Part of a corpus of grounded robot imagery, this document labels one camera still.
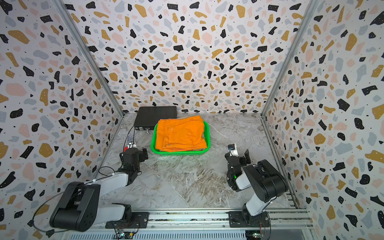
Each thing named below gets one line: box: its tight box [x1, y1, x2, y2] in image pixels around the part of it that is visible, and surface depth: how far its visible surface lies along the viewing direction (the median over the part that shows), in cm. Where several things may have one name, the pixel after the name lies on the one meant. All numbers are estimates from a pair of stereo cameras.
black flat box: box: [133, 106, 178, 131], surface depth 123 cm
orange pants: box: [155, 115, 208, 153], surface depth 97 cm
